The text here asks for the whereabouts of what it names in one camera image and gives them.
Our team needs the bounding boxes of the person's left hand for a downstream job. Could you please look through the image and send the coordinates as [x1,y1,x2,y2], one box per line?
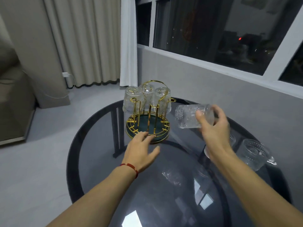
[121,131,161,174]

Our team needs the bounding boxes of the person's right hand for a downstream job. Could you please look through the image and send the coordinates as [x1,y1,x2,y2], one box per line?
[195,104,235,165]

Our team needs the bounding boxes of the clear textured glass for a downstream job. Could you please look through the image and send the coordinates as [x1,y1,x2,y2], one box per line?
[175,104,219,129]
[236,139,272,172]
[122,86,142,114]
[204,134,236,159]
[141,83,156,109]
[154,87,172,114]

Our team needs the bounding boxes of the gold wire cup rack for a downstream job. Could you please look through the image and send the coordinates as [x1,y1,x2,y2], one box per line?
[125,80,177,143]

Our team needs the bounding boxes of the person's left forearm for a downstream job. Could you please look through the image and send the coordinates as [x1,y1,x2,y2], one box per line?
[46,166,138,227]

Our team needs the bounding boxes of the person's right forearm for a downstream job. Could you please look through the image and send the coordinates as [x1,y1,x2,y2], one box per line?
[213,150,303,227]

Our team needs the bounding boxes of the dark glass round table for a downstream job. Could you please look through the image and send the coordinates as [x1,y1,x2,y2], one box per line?
[66,97,292,227]

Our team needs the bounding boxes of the white sheer curtain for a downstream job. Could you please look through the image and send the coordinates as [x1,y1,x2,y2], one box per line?
[119,0,138,87]

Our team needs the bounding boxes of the white framed window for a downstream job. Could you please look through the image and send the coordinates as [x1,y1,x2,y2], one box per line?
[135,0,303,92]

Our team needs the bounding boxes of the beige pleated curtain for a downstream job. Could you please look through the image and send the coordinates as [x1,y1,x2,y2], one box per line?
[42,0,122,88]

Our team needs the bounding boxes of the brown sofa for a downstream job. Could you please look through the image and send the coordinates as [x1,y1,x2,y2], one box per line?
[0,40,36,146]

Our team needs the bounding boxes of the red string bracelet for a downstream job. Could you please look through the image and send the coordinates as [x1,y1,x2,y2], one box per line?
[119,163,139,179]

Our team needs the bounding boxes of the white charging cable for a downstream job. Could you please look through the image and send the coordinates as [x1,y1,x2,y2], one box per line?
[22,69,76,99]

